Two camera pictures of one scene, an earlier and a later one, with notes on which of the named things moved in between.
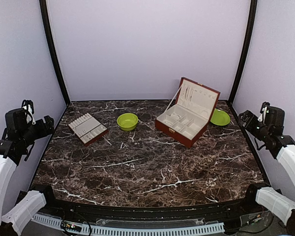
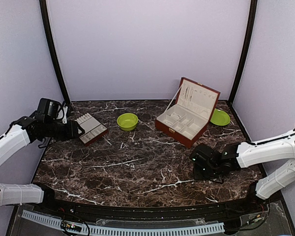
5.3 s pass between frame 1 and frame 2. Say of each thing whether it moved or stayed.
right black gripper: moved
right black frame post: stayed
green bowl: stayed
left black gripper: moved
